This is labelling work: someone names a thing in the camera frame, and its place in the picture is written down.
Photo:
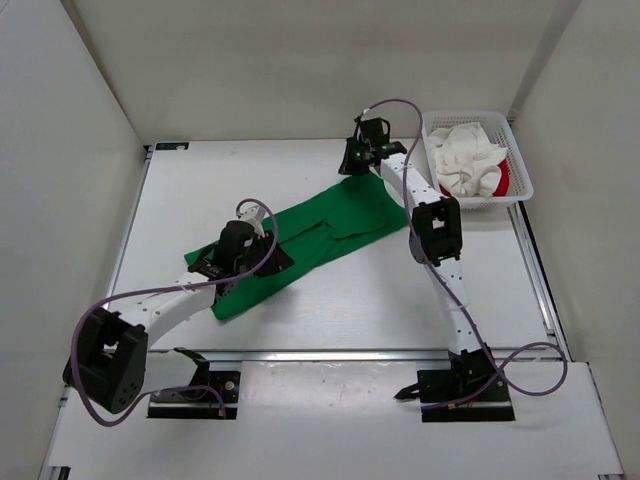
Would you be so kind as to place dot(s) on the dark table label sticker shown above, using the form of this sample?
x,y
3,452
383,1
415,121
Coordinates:
x,y
172,146

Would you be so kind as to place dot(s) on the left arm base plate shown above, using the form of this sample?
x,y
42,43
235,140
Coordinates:
x,y
202,404

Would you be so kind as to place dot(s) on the red t shirt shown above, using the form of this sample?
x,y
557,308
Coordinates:
x,y
481,179

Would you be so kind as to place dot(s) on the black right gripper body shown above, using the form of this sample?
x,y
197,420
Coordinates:
x,y
364,150

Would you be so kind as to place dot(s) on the white t shirt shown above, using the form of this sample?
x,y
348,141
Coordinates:
x,y
457,147

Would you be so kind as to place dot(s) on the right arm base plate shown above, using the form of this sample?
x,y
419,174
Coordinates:
x,y
445,397

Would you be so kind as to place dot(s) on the green t shirt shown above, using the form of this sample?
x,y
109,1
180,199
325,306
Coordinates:
x,y
350,215

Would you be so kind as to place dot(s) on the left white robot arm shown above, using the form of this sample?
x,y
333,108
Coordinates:
x,y
108,364

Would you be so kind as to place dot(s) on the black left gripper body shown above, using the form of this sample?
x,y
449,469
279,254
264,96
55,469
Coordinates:
x,y
258,254

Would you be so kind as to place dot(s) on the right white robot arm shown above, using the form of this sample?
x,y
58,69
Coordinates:
x,y
435,242

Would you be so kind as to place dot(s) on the white plastic basket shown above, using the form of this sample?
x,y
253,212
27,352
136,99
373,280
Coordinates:
x,y
499,132

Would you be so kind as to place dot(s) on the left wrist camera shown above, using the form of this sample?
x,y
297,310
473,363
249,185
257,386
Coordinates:
x,y
254,216

